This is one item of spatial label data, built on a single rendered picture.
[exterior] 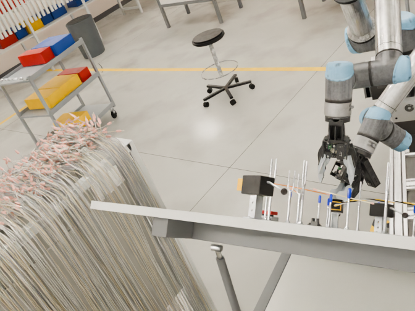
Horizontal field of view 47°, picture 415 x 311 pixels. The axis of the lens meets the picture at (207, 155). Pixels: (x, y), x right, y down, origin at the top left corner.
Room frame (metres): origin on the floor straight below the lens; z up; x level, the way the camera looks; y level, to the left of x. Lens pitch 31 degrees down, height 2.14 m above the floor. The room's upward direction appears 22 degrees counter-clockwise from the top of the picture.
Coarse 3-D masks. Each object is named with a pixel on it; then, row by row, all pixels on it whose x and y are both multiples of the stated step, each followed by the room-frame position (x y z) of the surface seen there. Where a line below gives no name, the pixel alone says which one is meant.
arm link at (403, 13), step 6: (402, 12) 1.72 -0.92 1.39; (408, 12) 1.70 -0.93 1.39; (402, 18) 1.67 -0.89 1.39; (408, 18) 1.65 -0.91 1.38; (414, 18) 1.66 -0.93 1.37; (402, 24) 1.64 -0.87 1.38; (408, 24) 1.64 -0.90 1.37; (414, 24) 1.65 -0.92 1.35; (402, 30) 1.64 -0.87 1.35; (408, 30) 1.64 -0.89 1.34; (414, 30) 1.64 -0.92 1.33; (402, 36) 1.64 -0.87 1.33; (408, 36) 1.64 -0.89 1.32; (414, 36) 1.64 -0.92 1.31; (402, 42) 1.65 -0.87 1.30; (408, 42) 1.64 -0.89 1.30; (414, 42) 1.64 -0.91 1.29; (408, 48) 1.64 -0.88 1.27
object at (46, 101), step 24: (48, 48) 4.94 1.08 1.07; (72, 48) 5.05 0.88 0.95; (24, 72) 4.89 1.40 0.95; (72, 72) 5.16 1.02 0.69; (96, 72) 5.17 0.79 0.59; (48, 96) 4.69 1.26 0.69; (72, 96) 4.81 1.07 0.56; (24, 120) 4.84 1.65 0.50; (72, 120) 4.83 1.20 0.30; (96, 120) 4.91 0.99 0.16
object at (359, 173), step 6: (360, 150) 1.24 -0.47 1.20; (360, 156) 1.25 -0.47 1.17; (366, 156) 1.23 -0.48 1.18; (336, 162) 1.27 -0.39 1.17; (342, 162) 1.24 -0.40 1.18; (360, 162) 1.23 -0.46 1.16; (342, 168) 1.23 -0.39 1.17; (360, 168) 1.23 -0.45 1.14; (330, 174) 1.26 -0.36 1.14; (336, 174) 1.25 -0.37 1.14; (342, 174) 1.21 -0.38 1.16; (354, 174) 1.21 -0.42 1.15; (360, 174) 1.21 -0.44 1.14; (342, 180) 1.24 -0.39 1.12; (354, 180) 1.20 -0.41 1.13
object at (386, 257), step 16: (160, 224) 0.80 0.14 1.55; (176, 224) 0.80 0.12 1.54; (192, 224) 0.83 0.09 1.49; (208, 224) 0.81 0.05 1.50; (208, 240) 0.79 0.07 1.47; (224, 240) 0.77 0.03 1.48; (240, 240) 0.74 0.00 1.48; (256, 240) 0.72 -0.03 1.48; (272, 240) 0.70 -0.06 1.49; (288, 240) 0.68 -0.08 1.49; (304, 240) 0.66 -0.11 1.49; (320, 240) 0.65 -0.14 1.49; (336, 240) 0.63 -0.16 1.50; (320, 256) 0.63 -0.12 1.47; (336, 256) 0.61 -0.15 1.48; (352, 256) 0.59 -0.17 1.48; (368, 256) 0.58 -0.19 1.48; (384, 256) 0.56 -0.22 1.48; (400, 256) 0.55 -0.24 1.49
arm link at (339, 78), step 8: (328, 64) 1.18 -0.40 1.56; (336, 64) 1.16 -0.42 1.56; (344, 64) 1.15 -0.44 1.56; (352, 64) 1.16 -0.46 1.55; (328, 72) 1.17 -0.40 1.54; (336, 72) 1.15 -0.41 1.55; (344, 72) 1.14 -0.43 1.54; (352, 72) 1.15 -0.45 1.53; (328, 80) 1.17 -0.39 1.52; (336, 80) 1.14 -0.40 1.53; (344, 80) 1.14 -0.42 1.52; (352, 80) 1.15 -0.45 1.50; (328, 88) 1.16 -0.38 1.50; (336, 88) 1.14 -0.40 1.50; (344, 88) 1.13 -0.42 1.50; (352, 88) 1.15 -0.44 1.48; (328, 96) 1.15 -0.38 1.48; (336, 96) 1.14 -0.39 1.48; (344, 96) 1.13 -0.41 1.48
